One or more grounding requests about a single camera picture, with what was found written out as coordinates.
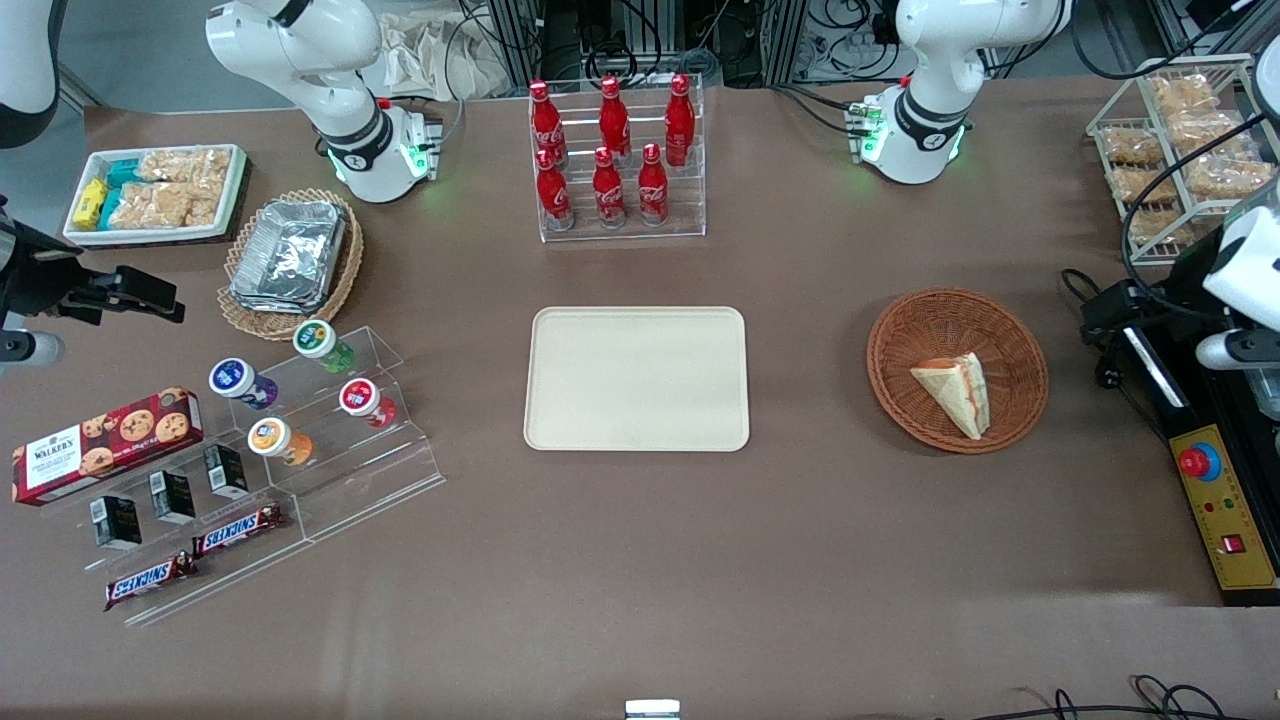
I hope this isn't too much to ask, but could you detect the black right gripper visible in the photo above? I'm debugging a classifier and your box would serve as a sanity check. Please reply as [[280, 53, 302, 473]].
[[0, 200, 187, 329]]

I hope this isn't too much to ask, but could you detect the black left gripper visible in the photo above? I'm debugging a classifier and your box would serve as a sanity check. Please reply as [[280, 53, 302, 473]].
[[1079, 228, 1233, 347]]

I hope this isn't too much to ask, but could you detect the wrapped triangular sandwich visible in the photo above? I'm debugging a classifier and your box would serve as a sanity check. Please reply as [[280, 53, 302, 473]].
[[909, 351, 992, 442]]

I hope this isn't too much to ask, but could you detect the round brown wicker basket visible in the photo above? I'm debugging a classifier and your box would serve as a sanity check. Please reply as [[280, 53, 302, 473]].
[[865, 287, 1050, 456]]

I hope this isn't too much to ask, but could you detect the oval light wicker basket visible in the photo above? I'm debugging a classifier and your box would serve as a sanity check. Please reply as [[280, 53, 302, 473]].
[[217, 187, 365, 342]]

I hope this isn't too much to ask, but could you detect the beige rectangular tray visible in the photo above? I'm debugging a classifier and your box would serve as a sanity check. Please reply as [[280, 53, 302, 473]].
[[523, 305, 752, 453]]

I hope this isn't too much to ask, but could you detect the white rectangular plastic bin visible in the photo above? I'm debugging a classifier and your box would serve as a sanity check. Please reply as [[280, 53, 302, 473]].
[[62, 144, 249, 247]]

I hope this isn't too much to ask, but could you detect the rice cracker packet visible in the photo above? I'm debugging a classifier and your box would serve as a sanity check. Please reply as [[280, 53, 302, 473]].
[[108, 182, 193, 230], [1097, 124, 1167, 167], [1184, 154, 1277, 200], [1111, 164, 1178, 205], [1144, 71, 1218, 114], [139, 147, 233, 189], [1164, 107, 1248, 153], [1129, 207, 1197, 250]]

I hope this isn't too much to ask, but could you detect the purple lid gum bottle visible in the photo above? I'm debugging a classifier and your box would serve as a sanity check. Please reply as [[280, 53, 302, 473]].
[[208, 356, 280, 410]]

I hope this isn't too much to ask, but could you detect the red Walkers cookie box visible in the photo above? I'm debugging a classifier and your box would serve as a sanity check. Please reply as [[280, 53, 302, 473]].
[[11, 385, 205, 507]]

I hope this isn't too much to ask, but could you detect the stack of foil trays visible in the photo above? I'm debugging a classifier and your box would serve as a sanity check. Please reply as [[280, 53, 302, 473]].
[[229, 199, 349, 314]]

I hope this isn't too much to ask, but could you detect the green lid gum bottle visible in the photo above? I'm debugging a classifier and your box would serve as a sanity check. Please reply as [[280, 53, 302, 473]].
[[292, 318, 356, 375]]

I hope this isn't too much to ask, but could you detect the black yellow emergency stop box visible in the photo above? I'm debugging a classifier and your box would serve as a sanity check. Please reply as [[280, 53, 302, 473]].
[[1120, 300, 1280, 609]]

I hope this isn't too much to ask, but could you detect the small black box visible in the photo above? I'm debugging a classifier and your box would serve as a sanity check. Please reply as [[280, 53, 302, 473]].
[[149, 469, 197, 525], [203, 443, 250, 501], [91, 494, 144, 551]]

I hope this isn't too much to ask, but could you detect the orange lid gum bottle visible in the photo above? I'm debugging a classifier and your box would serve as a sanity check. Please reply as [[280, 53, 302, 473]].
[[247, 416, 315, 469]]

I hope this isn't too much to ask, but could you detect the red lid gum bottle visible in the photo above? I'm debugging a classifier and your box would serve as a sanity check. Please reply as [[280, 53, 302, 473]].
[[337, 377, 398, 430]]

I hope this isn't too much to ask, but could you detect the Snickers bar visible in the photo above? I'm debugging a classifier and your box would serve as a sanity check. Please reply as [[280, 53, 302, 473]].
[[191, 502, 285, 558], [104, 551, 198, 612]]

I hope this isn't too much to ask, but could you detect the clear acrylic tiered stand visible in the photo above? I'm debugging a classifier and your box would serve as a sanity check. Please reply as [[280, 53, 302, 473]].
[[58, 324, 447, 630]]

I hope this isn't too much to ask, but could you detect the white plastic bag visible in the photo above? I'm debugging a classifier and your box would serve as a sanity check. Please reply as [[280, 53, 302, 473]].
[[378, 8, 513, 102]]

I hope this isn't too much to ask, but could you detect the clear acrylic bottle rack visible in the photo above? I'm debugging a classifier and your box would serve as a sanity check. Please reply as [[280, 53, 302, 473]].
[[529, 74, 708, 245]]

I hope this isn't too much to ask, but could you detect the red cola bottle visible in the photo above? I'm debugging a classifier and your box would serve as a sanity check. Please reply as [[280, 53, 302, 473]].
[[527, 79, 570, 167], [591, 146, 628, 229], [663, 73, 697, 168], [535, 149, 576, 232], [597, 75, 633, 162], [636, 143, 671, 226]]

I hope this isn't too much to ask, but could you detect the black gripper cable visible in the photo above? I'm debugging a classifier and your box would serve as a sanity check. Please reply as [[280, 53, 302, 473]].
[[1061, 267, 1123, 392]]

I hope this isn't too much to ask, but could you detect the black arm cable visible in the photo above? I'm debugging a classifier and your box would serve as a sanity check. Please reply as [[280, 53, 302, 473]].
[[1119, 108, 1280, 293]]

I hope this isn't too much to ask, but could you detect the white wire shelf rack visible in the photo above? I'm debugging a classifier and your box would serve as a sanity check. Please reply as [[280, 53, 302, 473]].
[[1085, 54, 1280, 267]]

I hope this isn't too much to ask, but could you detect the black floor cable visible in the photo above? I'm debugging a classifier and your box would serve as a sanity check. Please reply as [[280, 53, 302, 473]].
[[938, 674, 1243, 720]]

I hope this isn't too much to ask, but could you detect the aluminium equipment frame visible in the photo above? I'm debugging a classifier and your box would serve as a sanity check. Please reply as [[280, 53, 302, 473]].
[[478, 0, 906, 93]]

